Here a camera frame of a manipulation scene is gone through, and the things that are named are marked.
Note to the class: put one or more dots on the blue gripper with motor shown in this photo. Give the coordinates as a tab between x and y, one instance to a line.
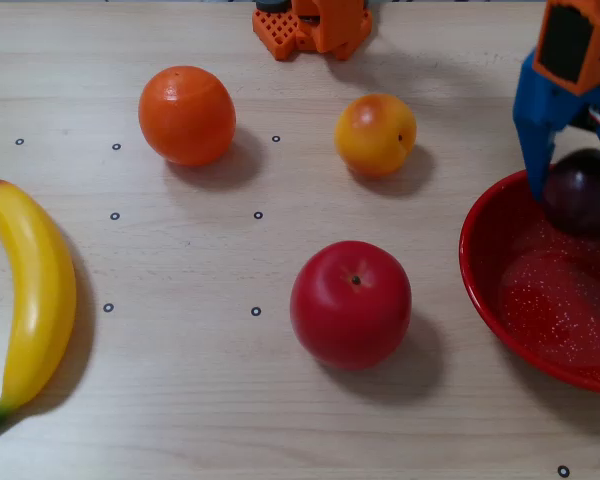
536	120

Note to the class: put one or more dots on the dark purple plum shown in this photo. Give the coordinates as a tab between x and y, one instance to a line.
585	195

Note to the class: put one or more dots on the red speckled bowl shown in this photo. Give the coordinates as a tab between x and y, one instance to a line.
555	310

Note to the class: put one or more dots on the yellow orange peach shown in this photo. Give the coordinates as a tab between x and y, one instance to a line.
375	135

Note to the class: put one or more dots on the red apple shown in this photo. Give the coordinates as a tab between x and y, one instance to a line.
350	307

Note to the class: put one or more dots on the orange fruit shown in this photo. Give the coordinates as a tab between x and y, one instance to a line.
187	117

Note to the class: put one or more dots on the yellow banana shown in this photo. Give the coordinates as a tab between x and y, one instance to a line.
35	300

